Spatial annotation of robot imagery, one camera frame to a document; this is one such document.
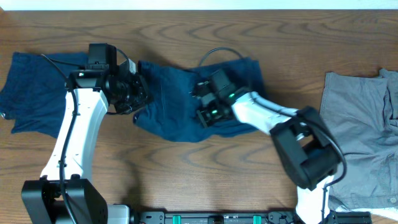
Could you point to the grey button shirt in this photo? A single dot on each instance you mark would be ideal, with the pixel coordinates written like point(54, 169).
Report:
point(361, 114)

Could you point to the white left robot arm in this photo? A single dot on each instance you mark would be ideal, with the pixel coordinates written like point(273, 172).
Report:
point(64, 192)

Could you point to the folded navy blue garment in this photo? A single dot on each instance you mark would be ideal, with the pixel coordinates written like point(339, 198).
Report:
point(34, 95)

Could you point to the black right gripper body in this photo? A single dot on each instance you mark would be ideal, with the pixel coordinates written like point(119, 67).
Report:
point(210, 114)

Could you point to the dark blue denim shorts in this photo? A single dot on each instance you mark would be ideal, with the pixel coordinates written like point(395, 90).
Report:
point(172, 113)

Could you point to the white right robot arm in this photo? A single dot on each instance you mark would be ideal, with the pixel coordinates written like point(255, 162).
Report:
point(308, 152)

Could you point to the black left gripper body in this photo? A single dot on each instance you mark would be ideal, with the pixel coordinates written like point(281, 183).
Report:
point(138, 94)

